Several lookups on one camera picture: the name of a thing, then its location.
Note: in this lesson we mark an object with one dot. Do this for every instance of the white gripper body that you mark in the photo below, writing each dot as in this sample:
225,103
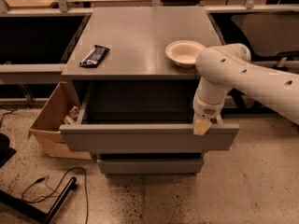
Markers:
205,110

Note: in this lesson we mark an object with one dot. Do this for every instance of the grey drawer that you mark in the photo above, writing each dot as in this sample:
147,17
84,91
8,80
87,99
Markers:
144,116
150,167

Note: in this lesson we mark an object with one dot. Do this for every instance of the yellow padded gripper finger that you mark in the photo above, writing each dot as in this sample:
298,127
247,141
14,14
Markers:
201,125

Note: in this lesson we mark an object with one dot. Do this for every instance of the dark blue snack bar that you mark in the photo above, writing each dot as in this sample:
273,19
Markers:
95,57

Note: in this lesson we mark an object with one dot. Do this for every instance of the white paper bowl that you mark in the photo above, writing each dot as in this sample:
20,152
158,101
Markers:
184,52

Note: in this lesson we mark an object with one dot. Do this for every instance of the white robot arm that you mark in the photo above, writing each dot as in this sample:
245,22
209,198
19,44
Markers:
224,68

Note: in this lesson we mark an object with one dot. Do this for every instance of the grey top drawer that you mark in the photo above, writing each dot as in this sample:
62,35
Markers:
144,116

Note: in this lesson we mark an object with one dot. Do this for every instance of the grey drawer cabinet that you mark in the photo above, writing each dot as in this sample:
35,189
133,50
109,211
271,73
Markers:
137,38

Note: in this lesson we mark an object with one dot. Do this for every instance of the cardboard box with trash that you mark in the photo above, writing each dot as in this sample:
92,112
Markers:
46,127

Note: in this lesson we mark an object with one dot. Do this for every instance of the grey bottom drawer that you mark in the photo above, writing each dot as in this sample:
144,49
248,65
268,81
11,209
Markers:
150,167

